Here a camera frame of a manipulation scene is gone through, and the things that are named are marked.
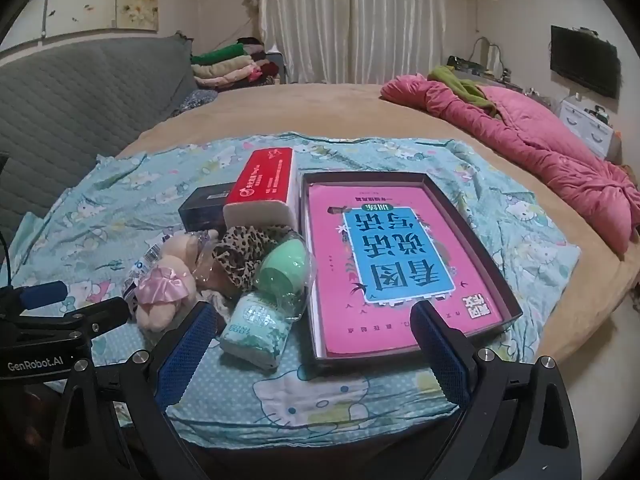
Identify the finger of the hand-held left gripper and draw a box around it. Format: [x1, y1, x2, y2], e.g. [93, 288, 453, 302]
[10, 296, 132, 346]
[0, 281, 69, 313]

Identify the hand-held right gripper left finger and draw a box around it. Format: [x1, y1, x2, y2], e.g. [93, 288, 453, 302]
[50, 301, 226, 480]

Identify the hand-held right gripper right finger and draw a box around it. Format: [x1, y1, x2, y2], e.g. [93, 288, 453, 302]
[410, 300, 588, 480]

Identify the white lace scrunchie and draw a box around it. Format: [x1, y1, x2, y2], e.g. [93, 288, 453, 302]
[197, 285, 241, 316]

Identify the green tissue pack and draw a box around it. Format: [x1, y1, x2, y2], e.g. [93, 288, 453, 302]
[220, 290, 296, 371]

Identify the peach plush toy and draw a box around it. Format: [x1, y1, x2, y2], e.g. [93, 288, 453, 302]
[165, 230, 221, 271]

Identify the leopard print scrunchie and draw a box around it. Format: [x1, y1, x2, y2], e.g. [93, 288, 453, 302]
[212, 225, 301, 296]

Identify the green egg makeup sponge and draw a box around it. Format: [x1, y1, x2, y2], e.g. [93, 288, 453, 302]
[256, 237, 312, 301]

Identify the purple shallow box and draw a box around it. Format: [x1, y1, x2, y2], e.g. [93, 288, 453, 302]
[300, 171, 523, 361]

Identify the plush toy with lilac bow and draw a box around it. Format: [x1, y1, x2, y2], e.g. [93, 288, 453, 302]
[135, 260, 198, 331]

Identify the pink book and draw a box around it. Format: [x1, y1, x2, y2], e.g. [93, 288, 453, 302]
[306, 182, 511, 356]

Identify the dark cardboard box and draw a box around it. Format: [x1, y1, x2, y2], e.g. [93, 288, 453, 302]
[178, 183, 238, 233]

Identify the grey quilted headboard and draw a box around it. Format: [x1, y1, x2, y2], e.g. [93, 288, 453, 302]
[0, 35, 221, 241]

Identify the red tissue pack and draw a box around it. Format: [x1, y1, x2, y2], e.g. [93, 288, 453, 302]
[222, 147, 301, 241]

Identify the teal cartoon printed blanket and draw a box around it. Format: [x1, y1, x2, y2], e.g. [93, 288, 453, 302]
[0, 132, 583, 448]

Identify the pink quilt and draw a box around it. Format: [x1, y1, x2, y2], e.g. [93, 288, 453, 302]
[380, 74, 640, 256]

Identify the dark floral cloth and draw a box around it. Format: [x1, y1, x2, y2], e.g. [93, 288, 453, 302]
[175, 89, 221, 116]

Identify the white drawer cabinet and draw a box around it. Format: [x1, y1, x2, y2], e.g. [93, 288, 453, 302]
[555, 95, 623, 161]

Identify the green cloth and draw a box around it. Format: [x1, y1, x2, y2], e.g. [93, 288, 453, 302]
[427, 65, 501, 116]

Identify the stack of folded clothes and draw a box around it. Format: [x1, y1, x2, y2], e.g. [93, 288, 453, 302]
[190, 37, 288, 93]

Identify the black electronic device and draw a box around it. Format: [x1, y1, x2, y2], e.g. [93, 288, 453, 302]
[446, 55, 488, 73]

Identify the white curtain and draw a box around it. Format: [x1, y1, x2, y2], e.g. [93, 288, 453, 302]
[257, 0, 446, 86]

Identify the black cable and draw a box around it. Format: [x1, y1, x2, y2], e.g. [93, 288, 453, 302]
[0, 230, 13, 281]

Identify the black wall television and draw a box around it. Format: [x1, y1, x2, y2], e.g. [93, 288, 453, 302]
[550, 25, 621, 100]

